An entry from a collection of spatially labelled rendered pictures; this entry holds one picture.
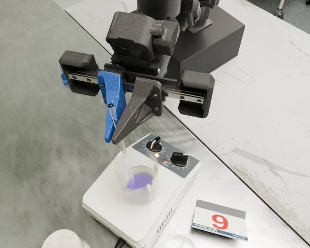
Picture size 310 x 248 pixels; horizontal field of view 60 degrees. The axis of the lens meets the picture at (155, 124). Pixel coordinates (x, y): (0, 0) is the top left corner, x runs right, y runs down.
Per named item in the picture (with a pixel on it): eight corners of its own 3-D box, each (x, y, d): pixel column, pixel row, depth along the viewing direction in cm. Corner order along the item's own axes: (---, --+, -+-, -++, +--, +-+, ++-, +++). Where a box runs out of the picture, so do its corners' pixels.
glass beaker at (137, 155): (131, 166, 46) (123, 140, 39) (166, 176, 45) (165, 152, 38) (114, 204, 43) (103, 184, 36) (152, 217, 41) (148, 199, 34)
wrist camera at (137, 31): (124, 40, 35) (116, -9, 29) (179, 50, 34) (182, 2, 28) (106, 73, 32) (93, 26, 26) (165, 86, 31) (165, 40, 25)
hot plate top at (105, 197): (125, 147, 49) (124, 144, 48) (181, 181, 45) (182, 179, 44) (80, 201, 44) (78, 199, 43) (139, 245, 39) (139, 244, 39)
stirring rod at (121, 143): (132, 181, 43) (108, 101, 26) (135, 182, 43) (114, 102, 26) (131, 184, 42) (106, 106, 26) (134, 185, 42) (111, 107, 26)
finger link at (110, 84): (107, 103, 35) (96, 69, 30) (133, 108, 34) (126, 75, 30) (84, 147, 31) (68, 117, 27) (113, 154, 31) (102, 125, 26)
